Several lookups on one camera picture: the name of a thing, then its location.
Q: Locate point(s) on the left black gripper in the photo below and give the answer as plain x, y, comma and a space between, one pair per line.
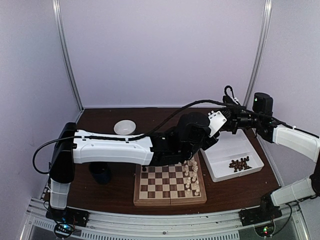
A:
214, 142

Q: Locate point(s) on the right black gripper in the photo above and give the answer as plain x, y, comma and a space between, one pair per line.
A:
234, 118

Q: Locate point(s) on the white plastic compartment tray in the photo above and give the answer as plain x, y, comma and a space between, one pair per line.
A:
230, 147

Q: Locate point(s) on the wooden chess board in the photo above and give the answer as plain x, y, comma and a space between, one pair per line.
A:
164, 186

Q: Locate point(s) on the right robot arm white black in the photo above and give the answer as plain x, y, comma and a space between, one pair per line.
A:
279, 133

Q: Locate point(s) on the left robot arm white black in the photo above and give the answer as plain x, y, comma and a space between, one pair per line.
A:
180, 143

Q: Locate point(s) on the row of white chess pieces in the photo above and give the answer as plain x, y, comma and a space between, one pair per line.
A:
190, 178

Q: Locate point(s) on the pile of brown chess pieces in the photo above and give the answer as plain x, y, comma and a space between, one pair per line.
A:
240, 165

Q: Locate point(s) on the white ceramic bowl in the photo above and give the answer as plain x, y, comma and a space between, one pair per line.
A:
125, 127

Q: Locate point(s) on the dark blue mug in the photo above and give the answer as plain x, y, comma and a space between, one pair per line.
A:
101, 172

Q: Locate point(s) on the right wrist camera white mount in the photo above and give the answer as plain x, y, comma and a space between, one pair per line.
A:
235, 100

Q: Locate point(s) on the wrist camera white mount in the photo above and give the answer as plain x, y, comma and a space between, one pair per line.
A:
216, 121
235, 100

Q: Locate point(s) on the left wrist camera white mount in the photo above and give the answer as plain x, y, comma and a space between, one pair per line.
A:
216, 121

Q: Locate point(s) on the right aluminium frame post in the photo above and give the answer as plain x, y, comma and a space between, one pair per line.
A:
263, 36

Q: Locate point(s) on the aluminium frame post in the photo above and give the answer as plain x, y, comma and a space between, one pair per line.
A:
65, 53
263, 36

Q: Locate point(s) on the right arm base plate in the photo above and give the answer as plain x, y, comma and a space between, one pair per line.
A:
257, 215

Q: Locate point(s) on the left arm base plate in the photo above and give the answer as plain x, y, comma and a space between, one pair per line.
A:
68, 215

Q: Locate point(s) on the left aluminium frame post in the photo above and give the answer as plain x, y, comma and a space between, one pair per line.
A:
65, 53

